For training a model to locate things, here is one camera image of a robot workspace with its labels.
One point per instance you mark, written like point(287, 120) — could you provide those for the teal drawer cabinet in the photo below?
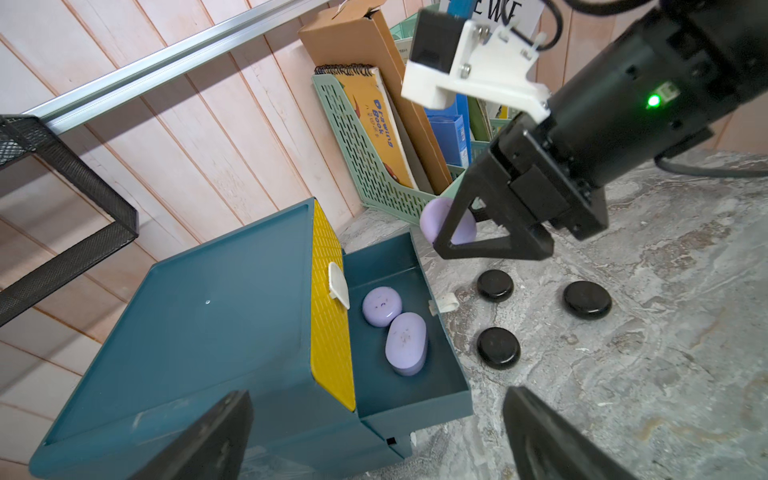
point(232, 314)

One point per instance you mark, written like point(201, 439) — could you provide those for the black earphone case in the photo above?
point(495, 285)
point(587, 300)
point(498, 348)

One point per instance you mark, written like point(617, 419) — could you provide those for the teal drawer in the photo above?
point(388, 403)

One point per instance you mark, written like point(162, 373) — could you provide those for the yellow drawing book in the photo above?
point(365, 90)

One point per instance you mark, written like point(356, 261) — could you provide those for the yellow top drawer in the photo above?
point(330, 347)

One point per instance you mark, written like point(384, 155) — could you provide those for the blue folder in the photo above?
point(452, 131)

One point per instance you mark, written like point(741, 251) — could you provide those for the black earphone case top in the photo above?
point(495, 285)

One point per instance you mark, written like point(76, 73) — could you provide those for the black earphone case lower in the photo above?
point(587, 300)

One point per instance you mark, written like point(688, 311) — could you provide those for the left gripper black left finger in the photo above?
point(211, 448)

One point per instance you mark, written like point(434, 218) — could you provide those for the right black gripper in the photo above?
point(651, 94)

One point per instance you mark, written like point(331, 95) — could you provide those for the black mesh basket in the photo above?
point(53, 197)

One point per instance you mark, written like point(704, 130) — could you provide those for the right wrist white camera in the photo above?
point(450, 55)

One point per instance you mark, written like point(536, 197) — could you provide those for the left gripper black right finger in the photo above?
point(546, 446)

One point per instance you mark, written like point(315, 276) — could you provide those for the black earphone case left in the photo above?
point(498, 348)

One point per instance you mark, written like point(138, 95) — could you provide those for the green file organizer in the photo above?
point(374, 185)

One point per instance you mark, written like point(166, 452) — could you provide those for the white Loewe book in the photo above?
point(525, 14)

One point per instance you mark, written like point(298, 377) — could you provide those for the purple earphone case top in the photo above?
point(381, 306)

